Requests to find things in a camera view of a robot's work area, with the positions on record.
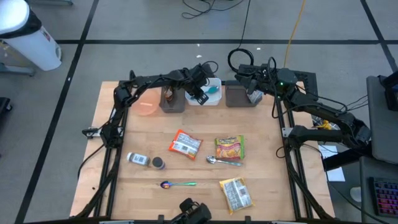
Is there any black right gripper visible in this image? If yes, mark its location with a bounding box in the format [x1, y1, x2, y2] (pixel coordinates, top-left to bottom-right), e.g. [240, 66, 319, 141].
[239, 63, 280, 95]

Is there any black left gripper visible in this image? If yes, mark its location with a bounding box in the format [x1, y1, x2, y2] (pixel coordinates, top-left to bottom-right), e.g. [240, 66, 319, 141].
[177, 63, 209, 99]

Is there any teal plastic spoon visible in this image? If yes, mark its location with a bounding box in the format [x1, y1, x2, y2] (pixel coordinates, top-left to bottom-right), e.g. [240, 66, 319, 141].
[189, 85, 220, 102]

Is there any orange ramen packet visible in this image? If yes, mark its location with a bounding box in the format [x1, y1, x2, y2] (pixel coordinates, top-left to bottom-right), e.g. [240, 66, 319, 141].
[168, 129, 203, 161]

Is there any grey plastic bin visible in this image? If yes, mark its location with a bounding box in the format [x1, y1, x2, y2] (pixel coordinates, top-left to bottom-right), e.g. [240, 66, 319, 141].
[224, 79, 264, 108]
[159, 85, 187, 113]

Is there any white plastic bin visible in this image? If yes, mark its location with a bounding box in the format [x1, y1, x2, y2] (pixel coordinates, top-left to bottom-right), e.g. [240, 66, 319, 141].
[185, 77, 224, 106]

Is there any pink bowl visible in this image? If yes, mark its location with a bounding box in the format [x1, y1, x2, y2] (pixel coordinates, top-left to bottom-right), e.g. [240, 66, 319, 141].
[131, 90, 162, 116]

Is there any lime chili shrimp ramen packet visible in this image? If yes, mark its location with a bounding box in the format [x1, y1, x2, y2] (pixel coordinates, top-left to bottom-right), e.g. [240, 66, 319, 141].
[215, 134, 245, 162]

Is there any silver metal spoon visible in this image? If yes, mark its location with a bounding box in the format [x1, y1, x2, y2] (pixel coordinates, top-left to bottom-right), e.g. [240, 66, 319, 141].
[206, 155, 243, 167]

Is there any garlic powder jar black lid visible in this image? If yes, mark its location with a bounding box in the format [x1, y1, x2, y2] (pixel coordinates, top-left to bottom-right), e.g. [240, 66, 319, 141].
[150, 156, 166, 170]

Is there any clear spice jar white label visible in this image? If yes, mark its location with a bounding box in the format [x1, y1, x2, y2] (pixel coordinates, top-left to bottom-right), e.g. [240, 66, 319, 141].
[126, 151, 151, 167]

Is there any iridescent metal spoon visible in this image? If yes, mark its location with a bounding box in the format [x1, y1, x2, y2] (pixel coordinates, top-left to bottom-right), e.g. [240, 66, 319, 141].
[159, 180, 198, 190]

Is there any yellow ramen packet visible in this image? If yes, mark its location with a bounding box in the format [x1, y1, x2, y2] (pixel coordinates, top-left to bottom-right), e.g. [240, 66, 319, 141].
[219, 176, 254, 215]

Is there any black desk leg bar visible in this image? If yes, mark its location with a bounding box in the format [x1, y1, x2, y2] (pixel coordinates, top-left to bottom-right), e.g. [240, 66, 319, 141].
[323, 148, 373, 172]

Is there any white paper sheet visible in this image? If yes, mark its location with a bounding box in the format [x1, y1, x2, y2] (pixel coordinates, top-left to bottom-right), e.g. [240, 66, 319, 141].
[317, 144, 346, 183]

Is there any black bulky device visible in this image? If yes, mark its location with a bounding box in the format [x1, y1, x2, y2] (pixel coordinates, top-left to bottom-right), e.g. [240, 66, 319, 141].
[170, 197, 213, 224]

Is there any black desk device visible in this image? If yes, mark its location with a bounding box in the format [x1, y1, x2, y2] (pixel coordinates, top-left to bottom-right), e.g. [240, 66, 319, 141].
[377, 70, 398, 112]

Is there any dark grey desk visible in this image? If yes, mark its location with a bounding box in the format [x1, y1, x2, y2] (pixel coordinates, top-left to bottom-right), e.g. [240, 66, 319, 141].
[359, 155, 398, 224]

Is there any white computer mouse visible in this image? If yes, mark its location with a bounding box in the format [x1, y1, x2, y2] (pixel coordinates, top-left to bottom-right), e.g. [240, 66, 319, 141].
[349, 186, 363, 203]

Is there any white trash can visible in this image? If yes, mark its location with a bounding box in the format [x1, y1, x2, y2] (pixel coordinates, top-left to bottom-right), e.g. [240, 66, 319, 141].
[0, 0, 63, 72]

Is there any black backlit keyboard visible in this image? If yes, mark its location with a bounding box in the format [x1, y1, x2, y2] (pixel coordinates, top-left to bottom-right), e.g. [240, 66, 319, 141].
[368, 176, 398, 218]

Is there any grey metal foot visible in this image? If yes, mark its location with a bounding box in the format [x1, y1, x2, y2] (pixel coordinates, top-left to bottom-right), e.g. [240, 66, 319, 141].
[0, 62, 35, 77]

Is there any black floor object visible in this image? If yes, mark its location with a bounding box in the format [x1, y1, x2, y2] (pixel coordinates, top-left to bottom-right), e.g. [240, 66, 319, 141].
[0, 96, 14, 122]

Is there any coiled black cable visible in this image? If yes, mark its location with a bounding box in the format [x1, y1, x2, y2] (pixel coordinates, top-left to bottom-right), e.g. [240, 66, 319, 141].
[227, 0, 255, 74]

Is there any yellow cable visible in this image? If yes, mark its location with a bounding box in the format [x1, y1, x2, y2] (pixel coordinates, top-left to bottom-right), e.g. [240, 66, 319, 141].
[282, 0, 307, 70]

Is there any white cable bundle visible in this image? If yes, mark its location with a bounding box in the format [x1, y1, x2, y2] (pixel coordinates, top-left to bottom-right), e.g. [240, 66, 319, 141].
[312, 114, 338, 131]

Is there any black floor cable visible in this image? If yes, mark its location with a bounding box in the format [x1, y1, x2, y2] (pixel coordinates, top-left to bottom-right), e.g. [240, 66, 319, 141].
[182, 0, 246, 20]

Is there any black table frame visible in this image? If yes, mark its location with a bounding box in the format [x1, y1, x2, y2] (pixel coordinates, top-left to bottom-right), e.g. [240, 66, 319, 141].
[73, 70, 335, 224]

